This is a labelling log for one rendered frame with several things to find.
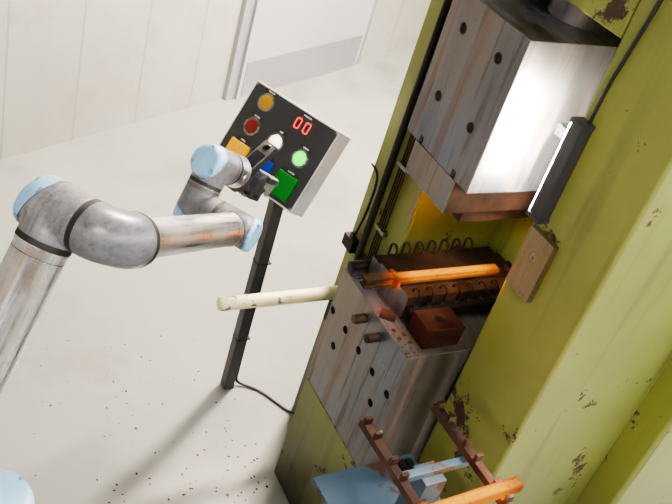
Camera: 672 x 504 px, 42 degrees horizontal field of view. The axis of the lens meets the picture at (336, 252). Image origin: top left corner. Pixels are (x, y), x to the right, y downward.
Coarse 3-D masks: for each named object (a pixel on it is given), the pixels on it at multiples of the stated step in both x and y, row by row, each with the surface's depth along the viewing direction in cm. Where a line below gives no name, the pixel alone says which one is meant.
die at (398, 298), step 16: (384, 256) 248; (400, 256) 250; (416, 256) 253; (432, 256) 255; (448, 256) 257; (464, 256) 258; (480, 256) 260; (496, 256) 262; (368, 272) 250; (496, 272) 253; (384, 288) 243; (400, 288) 236; (448, 288) 242; (464, 288) 244; (480, 288) 246; (400, 304) 237
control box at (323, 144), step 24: (240, 120) 267; (264, 120) 264; (288, 120) 261; (312, 120) 258; (288, 144) 260; (312, 144) 257; (336, 144) 255; (288, 168) 259; (312, 168) 256; (312, 192) 260
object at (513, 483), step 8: (504, 480) 196; (512, 480) 196; (480, 488) 192; (488, 488) 192; (496, 488) 193; (504, 488) 194; (512, 488) 194; (520, 488) 196; (456, 496) 188; (464, 496) 189; (472, 496) 189; (480, 496) 190; (488, 496) 190; (496, 496) 192; (504, 496) 194
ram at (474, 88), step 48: (480, 0) 200; (528, 0) 210; (480, 48) 201; (528, 48) 188; (576, 48) 194; (432, 96) 218; (480, 96) 202; (528, 96) 197; (576, 96) 204; (432, 144) 219; (480, 144) 203; (528, 144) 207; (480, 192) 211
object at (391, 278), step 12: (492, 264) 255; (372, 276) 233; (384, 276) 235; (396, 276) 236; (408, 276) 238; (420, 276) 240; (432, 276) 242; (444, 276) 244; (372, 288) 234; (396, 288) 237
